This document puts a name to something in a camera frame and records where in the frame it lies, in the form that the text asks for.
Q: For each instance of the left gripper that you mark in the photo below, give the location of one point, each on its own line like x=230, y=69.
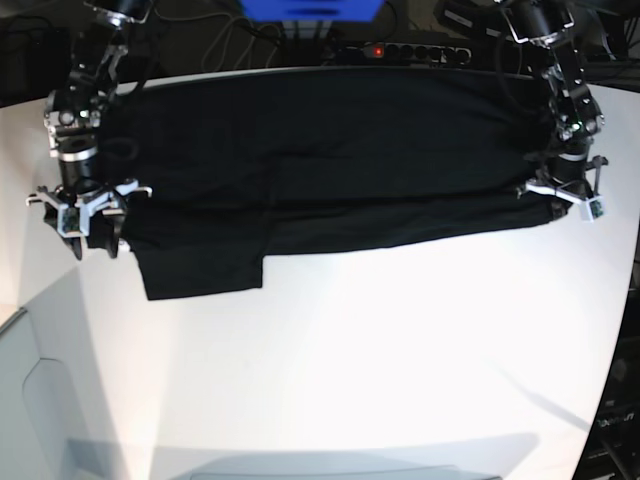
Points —
x=570, y=177

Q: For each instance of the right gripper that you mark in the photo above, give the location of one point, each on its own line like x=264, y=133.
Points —
x=104, y=183

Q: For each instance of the black T-shirt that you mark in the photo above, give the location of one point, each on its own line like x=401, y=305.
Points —
x=316, y=162

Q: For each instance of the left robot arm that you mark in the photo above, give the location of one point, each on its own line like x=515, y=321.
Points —
x=547, y=25

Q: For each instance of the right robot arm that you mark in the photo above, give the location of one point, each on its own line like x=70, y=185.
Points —
x=73, y=117

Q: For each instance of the black power strip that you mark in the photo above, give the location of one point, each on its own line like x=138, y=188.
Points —
x=415, y=53

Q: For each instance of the blue box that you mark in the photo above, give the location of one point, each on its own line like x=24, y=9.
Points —
x=311, y=10

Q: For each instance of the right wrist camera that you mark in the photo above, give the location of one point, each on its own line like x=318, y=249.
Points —
x=73, y=221

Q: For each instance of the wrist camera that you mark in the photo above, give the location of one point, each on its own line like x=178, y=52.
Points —
x=592, y=209
x=73, y=221

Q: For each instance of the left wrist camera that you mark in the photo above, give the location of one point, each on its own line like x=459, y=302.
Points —
x=592, y=209

